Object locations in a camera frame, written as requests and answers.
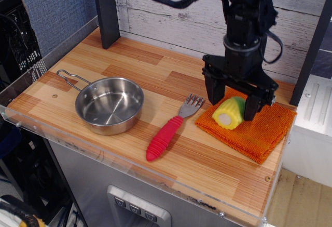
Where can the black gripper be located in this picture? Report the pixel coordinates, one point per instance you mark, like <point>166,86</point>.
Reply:
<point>241,69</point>

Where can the yellow green toy corn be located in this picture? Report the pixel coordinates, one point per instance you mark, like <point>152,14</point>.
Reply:
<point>230,114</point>

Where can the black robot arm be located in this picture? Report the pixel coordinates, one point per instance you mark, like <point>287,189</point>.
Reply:
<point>248,27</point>

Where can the white plastic side counter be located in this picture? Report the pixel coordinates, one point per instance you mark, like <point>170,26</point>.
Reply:
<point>308,152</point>

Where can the clear acrylic table guard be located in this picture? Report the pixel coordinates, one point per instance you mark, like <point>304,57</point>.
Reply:
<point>198,180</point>

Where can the small steel pan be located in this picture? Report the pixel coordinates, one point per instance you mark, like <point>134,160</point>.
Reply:
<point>108,106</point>

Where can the silver dispenser button panel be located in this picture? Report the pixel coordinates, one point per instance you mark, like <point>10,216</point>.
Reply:
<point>130,210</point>

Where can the red handled metal fork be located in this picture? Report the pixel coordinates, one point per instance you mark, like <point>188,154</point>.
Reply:
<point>162,139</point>

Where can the black right vertical post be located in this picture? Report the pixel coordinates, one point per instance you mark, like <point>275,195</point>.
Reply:
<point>314,47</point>

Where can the black vertical post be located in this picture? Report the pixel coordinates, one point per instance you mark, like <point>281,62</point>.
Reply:
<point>314,47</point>
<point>108,22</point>

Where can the black left vertical post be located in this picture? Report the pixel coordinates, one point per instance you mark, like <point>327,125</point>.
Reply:
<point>108,22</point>

